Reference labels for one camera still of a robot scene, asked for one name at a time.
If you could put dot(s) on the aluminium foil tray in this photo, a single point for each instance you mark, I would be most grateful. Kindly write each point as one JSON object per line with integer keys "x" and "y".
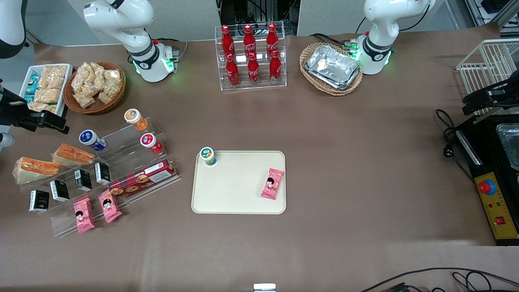
{"x": 342, "y": 86}
{"x": 332, "y": 65}

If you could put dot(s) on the small black drink carton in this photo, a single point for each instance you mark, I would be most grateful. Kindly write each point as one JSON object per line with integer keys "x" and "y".
{"x": 83, "y": 180}
{"x": 39, "y": 200}
{"x": 60, "y": 190}
{"x": 102, "y": 173}

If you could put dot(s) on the white rectangular dish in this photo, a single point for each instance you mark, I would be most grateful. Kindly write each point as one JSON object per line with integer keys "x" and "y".
{"x": 67, "y": 87}

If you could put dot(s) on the red cola bottle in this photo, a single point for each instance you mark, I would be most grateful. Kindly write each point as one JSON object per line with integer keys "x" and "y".
{"x": 227, "y": 42}
{"x": 275, "y": 69}
{"x": 233, "y": 73}
{"x": 254, "y": 71}
{"x": 272, "y": 40}
{"x": 249, "y": 41}

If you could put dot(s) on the clear acrylic bottle rack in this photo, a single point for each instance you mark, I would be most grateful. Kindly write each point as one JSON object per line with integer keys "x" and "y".
{"x": 261, "y": 86}

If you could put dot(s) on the blue cap drink bottle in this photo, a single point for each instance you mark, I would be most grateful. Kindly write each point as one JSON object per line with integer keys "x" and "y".
{"x": 91, "y": 139}

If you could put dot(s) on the black sealing machine yellow panel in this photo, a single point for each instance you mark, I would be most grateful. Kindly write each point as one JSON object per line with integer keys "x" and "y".
{"x": 490, "y": 142}

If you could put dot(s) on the green cap drink bottle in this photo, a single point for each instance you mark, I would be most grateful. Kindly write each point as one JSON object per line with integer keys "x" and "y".
{"x": 208, "y": 155}

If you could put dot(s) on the aluminium frame shelf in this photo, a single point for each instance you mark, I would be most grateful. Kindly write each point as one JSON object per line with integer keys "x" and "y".
{"x": 492, "y": 10}

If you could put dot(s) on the light tan wicker basket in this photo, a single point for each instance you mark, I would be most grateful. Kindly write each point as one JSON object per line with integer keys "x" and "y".
{"x": 310, "y": 50}

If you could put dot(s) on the beige serving tray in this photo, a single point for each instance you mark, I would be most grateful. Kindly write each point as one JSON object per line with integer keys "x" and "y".
{"x": 237, "y": 190}

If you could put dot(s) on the small blue snack pack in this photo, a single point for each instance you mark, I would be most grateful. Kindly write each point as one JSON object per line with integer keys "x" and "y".
{"x": 29, "y": 99}
{"x": 32, "y": 84}

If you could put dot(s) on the clear bag of puffed snacks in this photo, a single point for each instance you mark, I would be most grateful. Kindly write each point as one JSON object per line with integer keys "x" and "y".
{"x": 112, "y": 78}
{"x": 108, "y": 94}
{"x": 81, "y": 77}
{"x": 97, "y": 76}
{"x": 84, "y": 99}

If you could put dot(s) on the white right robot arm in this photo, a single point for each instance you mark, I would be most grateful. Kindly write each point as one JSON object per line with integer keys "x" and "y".
{"x": 138, "y": 40}

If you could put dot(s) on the clear rice cracker pack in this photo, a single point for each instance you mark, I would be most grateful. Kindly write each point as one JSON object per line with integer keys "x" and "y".
{"x": 54, "y": 76}
{"x": 42, "y": 107}
{"x": 47, "y": 95}

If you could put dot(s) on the red cookie box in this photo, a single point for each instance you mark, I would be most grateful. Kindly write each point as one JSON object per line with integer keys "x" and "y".
{"x": 142, "y": 178}

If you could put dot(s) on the pink snack packet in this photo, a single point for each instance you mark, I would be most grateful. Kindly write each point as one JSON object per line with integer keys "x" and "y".
{"x": 84, "y": 215}
{"x": 109, "y": 206}
{"x": 272, "y": 184}

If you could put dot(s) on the silver metal bar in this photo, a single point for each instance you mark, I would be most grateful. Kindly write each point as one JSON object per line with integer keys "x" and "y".
{"x": 484, "y": 118}

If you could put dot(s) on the clear acrylic stepped stand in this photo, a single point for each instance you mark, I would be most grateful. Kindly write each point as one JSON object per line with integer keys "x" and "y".
{"x": 134, "y": 170}

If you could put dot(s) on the red emergency stop button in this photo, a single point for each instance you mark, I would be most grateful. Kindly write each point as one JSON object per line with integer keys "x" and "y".
{"x": 485, "y": 186}

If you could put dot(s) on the small white device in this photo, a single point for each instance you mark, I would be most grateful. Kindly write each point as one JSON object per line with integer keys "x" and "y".
{"x": 264, "y": 288}

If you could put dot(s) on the steel food container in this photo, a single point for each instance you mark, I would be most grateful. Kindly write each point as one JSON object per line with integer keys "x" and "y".
{"x": 510, "y": 146}

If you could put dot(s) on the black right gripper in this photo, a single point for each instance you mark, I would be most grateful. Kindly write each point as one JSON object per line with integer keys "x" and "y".
{"x": 12, "y": 112}

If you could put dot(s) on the orange cap drink bottle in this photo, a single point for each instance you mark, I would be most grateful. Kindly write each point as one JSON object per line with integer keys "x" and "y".
{"x": 136, "y": 119}

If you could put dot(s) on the triangle sandwich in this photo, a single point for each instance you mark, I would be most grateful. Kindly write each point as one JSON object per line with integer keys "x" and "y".
{"x": 73, "y": 154}
{"x": 36, "y": 168}

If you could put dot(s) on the dark brown wicker basket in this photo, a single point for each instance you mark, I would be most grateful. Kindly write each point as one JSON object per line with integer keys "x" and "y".
{"x": 117, "y": 95}

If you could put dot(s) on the red cap drink bottle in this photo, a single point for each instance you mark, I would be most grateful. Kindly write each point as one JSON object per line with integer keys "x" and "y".
{"x": 151, "y": 142}

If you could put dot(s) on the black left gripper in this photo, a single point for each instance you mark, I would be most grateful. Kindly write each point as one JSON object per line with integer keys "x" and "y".
{"x": 504, "y": 90}

